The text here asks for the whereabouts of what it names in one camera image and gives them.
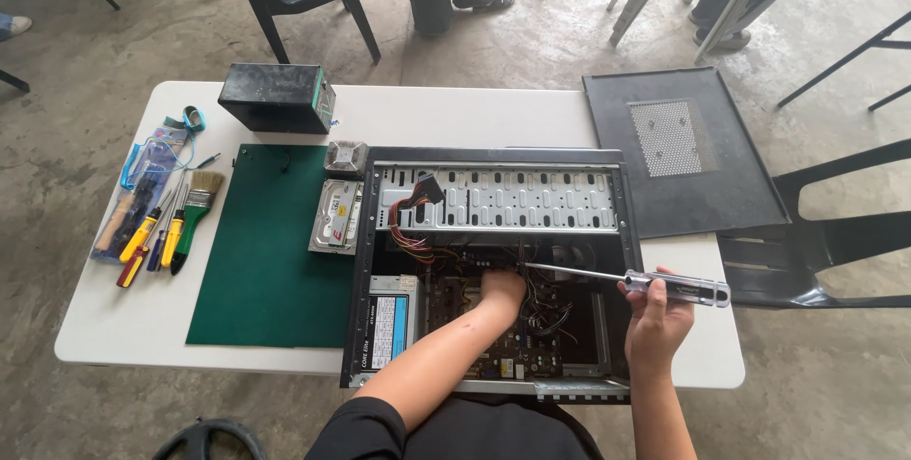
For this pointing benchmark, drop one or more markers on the person's left hand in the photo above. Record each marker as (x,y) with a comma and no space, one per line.
(502,289)

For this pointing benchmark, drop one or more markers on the person's right hand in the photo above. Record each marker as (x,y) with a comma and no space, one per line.
(658,335)

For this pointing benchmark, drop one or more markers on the person's left fingers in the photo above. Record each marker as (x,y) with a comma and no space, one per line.
(501,275)

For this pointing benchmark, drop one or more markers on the black case fan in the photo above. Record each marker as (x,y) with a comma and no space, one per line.
(573,257)

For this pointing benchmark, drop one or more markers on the black computer case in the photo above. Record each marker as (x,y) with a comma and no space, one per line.
(498,200)

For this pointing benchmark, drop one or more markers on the computer motherboard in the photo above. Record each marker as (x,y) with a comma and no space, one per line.
(530,357)

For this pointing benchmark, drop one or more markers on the grey power supply unit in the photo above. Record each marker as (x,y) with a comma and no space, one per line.
(390,325)

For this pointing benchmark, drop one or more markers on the person's black shirt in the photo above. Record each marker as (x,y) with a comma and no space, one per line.
(455,431)

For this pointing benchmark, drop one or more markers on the silver hard drive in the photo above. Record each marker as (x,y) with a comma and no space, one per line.
(335,218)

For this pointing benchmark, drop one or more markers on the metal heatsink cooler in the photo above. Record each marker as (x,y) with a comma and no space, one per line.
(346,156)

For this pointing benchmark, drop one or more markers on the black case side panel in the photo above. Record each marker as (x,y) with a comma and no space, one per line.
(676,161)

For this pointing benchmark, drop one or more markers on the green work mat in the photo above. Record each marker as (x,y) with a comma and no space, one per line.
(267,253)

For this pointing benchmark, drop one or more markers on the black battery box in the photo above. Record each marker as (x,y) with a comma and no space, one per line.
(274,97)

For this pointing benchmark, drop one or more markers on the red yellow short screwdriver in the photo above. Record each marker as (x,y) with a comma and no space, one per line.
(132,267)

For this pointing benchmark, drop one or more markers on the clear plastic tool package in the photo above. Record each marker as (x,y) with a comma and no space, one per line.
(121,214)

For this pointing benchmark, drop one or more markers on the black metal chair frame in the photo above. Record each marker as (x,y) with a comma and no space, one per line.
(847,58)

